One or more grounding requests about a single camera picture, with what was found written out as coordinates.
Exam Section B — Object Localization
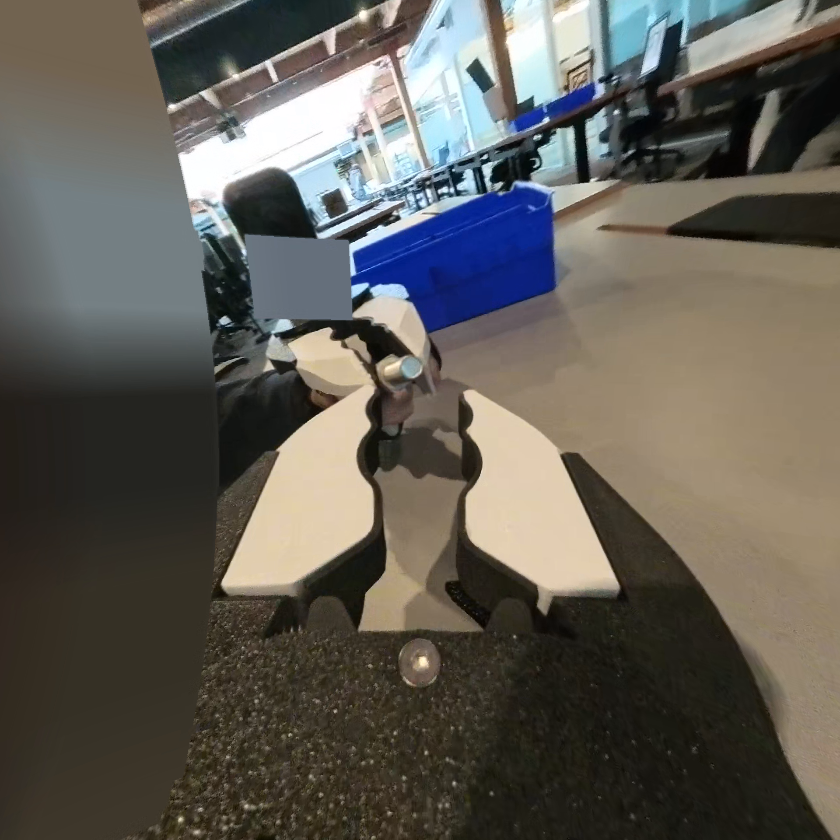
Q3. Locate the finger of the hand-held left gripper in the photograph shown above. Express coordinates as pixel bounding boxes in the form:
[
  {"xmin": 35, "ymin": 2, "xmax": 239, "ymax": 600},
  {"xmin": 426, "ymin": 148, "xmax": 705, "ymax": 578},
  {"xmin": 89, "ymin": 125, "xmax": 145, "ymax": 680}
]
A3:
[
  {"xmin": 357, "ymin": 295, "xmax": 442, "ymax": 396},
  {"xmin": 287, "ymin": 325, "xmax": 395, "ymax": 401}
]

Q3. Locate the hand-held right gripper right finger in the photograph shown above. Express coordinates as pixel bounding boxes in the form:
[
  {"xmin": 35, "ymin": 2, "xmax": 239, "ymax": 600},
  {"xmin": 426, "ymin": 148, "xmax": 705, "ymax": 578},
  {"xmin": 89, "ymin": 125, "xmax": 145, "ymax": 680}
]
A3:
[{"xmin": 453, "ymin": 389, "xmax": 622, "ymax": 618}]

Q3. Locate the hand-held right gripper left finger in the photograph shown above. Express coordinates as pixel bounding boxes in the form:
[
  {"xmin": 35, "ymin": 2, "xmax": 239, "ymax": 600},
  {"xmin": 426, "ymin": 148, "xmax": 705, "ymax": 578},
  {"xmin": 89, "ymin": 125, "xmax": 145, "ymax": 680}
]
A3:
[{"xmin": 221, "ymin": 387, "xmax": 389, "ymax": 624}]

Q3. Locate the steel bolt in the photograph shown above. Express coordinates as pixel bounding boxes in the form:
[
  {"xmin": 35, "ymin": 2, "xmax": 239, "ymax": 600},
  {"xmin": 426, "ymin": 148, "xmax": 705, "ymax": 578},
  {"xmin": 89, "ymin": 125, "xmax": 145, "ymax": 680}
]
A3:
[{"xmin": 376, "ymin": 354, "xmax": 422, "ymax": 389}]

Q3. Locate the person's left forearm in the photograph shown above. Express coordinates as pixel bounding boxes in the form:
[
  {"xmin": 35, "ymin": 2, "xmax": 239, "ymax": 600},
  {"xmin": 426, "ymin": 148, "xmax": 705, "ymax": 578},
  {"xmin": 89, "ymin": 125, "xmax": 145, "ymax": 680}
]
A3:
[{"xmin": 217, "ymin": 371, "xmax": 317, "ymax": 487}]

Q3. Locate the person's left hand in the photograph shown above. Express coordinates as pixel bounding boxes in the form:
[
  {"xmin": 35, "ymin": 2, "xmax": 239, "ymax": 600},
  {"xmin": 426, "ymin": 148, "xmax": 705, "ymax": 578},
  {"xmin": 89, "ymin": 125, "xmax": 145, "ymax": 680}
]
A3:
[{"xmin": 305, "ymin": 386, "xmax": 416, "ymax": 434}]

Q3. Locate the blue plastic bin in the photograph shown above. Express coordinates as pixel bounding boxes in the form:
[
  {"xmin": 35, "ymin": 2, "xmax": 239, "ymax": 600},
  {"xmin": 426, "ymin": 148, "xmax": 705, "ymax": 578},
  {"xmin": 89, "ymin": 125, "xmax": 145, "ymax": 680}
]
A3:
[
  {"xmin": 511, "ymin": 88, "xmax": 608, "ymax": 132},
  {"xmin": 351, "ymin": 182, "xmax": 559, "ymax": 333}
]

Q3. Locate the black office chair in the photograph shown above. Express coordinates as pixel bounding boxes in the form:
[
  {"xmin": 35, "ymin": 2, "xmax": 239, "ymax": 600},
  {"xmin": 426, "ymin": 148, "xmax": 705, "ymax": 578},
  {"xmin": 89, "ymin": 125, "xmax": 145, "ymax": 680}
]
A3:
[
  {"xmin": 617, "ymin": 72, "xmax": 683, "ymax": 183},
  {"xmin": 222, "ymin": 167, "xmax": 317, "ymax": 240}
]

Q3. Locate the black mat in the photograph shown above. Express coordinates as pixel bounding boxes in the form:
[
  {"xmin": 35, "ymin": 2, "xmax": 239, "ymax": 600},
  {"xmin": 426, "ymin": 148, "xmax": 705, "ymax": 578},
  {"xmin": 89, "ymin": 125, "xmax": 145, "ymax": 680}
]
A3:
[{"xmin": 668, "ymin": 192, "xmax": 840, "ymax": 248}]

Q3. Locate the computer monitor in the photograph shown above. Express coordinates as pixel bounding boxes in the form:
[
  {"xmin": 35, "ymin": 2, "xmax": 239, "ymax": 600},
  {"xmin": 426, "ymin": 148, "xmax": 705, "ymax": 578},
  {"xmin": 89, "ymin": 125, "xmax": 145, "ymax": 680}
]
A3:
[{"xmin": 640, "ymin": 13, "xmax": 685, "ymax": 76}]

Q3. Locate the wooden desk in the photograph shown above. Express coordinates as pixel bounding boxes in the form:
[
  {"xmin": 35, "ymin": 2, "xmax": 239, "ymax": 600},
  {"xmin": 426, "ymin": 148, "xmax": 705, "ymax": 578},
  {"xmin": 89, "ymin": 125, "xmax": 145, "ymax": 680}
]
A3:
[{"xmin": 656, "ymin": 20, "xmax": 840, "ymax": 178}]

